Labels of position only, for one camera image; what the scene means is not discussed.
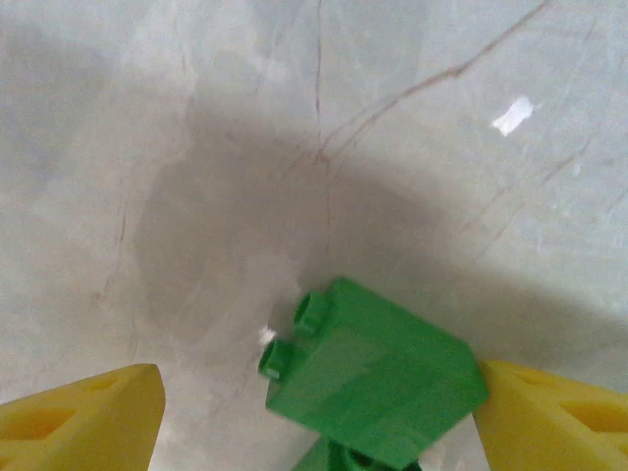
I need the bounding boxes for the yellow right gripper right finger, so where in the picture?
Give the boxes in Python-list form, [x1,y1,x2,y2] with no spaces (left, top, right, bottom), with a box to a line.
[473,359,628,471]

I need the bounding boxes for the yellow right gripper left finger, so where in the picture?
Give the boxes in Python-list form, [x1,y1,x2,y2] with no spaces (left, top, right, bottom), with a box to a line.
[0,362,166,471]

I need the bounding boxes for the green lego brick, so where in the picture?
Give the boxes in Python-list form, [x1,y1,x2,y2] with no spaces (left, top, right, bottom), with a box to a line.
[257,276,492,470]
[288,436,423,471]

